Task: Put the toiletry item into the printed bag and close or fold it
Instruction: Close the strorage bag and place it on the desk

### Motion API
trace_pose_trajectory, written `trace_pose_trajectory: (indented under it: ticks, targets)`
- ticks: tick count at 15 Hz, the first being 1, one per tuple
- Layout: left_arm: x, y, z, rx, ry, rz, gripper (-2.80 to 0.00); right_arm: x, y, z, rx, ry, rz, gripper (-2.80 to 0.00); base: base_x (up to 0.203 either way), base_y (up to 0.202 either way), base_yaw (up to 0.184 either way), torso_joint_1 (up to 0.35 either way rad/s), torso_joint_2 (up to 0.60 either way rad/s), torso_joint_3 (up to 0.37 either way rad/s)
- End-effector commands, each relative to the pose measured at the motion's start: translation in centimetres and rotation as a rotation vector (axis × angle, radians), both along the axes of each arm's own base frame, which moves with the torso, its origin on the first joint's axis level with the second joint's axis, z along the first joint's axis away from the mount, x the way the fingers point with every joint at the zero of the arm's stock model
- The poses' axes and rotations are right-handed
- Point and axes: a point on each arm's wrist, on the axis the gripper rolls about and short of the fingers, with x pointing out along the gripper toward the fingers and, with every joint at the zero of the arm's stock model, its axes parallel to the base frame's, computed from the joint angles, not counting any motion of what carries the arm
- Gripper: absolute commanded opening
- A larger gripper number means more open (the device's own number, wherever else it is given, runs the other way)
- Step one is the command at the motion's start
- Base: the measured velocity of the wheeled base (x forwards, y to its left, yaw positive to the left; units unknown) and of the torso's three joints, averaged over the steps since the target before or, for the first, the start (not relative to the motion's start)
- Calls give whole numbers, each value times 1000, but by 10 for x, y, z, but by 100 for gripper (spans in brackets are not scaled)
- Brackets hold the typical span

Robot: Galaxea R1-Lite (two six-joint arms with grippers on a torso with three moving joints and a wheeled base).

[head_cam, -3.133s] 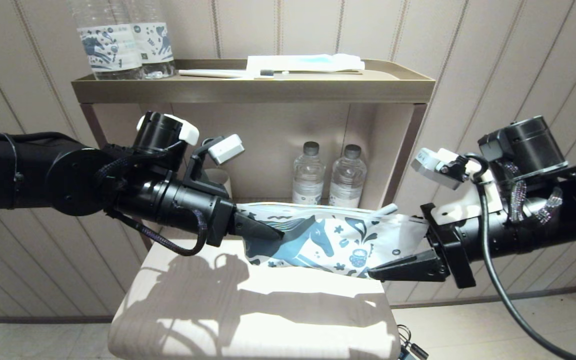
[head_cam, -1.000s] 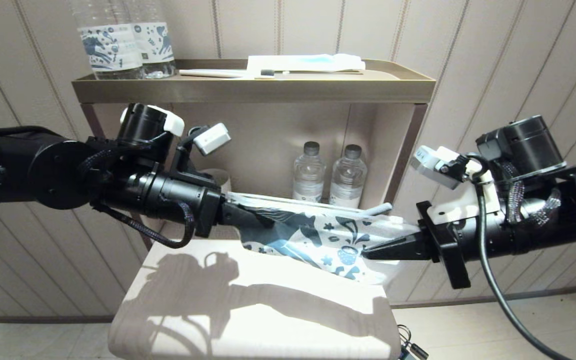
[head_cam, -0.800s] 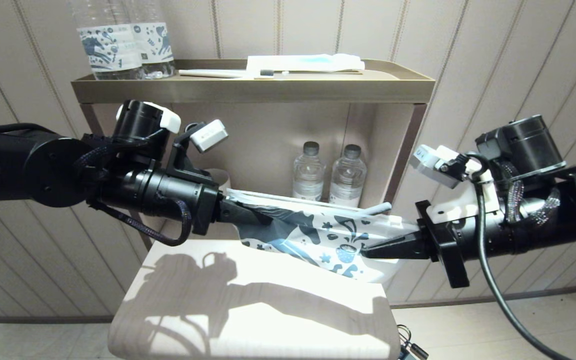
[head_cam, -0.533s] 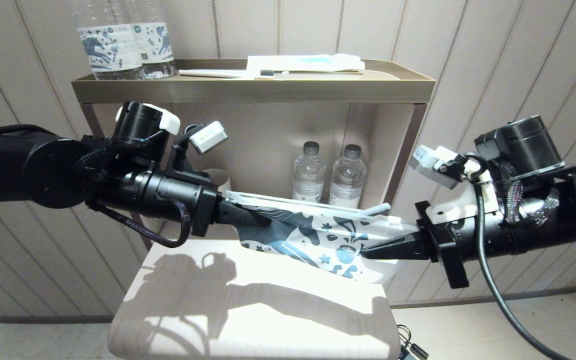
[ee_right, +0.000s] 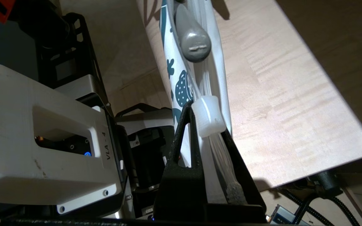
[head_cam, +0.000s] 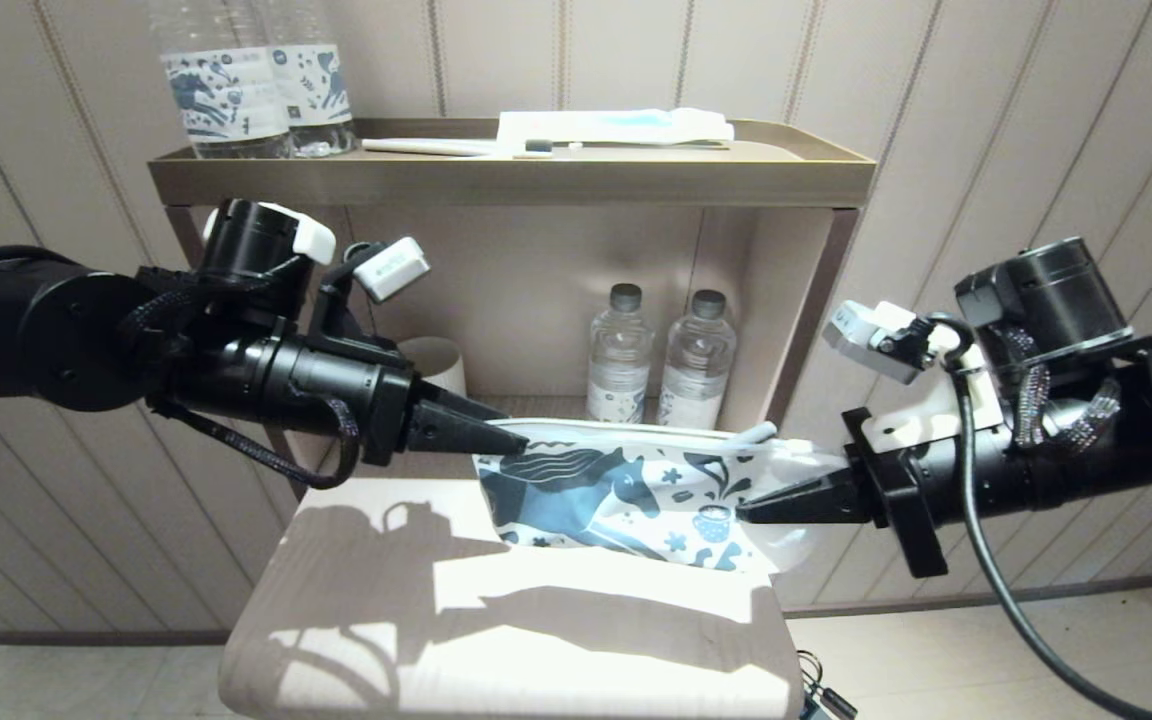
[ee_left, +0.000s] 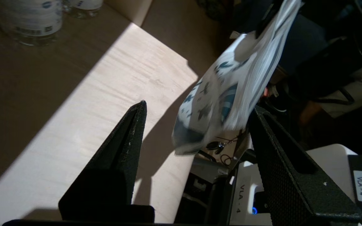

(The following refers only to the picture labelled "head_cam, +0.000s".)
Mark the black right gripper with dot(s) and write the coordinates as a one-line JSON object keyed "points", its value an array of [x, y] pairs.
{"points": [[976, 480]]}

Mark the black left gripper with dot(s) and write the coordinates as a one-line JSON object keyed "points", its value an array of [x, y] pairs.
{"points": [[346, 395]]}

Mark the pale grey toothbrush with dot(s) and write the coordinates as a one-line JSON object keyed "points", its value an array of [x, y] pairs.
{"points": [[756, 432]]}

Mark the white blue horse pouch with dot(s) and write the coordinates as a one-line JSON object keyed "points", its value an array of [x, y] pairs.
{"points": [[576, 500]]}

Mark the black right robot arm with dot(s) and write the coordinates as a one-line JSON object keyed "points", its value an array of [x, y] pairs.
{"points": [[1136, 420]]}

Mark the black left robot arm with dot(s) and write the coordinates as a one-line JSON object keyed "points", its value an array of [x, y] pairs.
{"points": [[36, 330]]}

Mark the white ribbed mug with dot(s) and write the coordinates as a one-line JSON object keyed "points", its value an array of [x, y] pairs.
{"points": [[441, 365]]}

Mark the small clear water bottle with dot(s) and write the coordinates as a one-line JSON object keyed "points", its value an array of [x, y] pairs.
{"points": [[621, 380], [696, 385]]}

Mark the black key bundle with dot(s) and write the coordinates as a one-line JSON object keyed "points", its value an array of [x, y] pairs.
{"points": [[821, 695]]}

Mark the brown open shelf cabinet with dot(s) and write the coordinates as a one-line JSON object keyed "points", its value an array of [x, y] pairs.
{"points": [[501, 180]]}

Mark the white toothbrush black bristles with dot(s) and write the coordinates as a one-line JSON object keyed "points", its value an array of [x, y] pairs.
{"points": [[421, 147]]}

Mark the white blue packet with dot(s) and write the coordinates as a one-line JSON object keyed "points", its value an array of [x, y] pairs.
{"points": [[591, 125]]}

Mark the large clear water bottle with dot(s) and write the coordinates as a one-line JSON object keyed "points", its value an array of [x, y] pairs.
{"points": [[321, 90], [226, 95]]}

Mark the black left camera bracket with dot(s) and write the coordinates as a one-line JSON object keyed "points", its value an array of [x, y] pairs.
{"points": [[346, 340]]}

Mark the white right camera bracket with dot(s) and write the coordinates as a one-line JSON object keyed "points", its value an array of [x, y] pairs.
{"points": [[926, 420]]}

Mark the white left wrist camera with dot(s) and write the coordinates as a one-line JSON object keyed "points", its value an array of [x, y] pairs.
{"points": [[391, 268]]}

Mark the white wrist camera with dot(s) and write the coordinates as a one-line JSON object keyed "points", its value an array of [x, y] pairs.
{"points": [[391, 268], [866, 335]]}

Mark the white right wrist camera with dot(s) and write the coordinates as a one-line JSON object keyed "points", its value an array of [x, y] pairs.
{"points": [[866, 335]]}

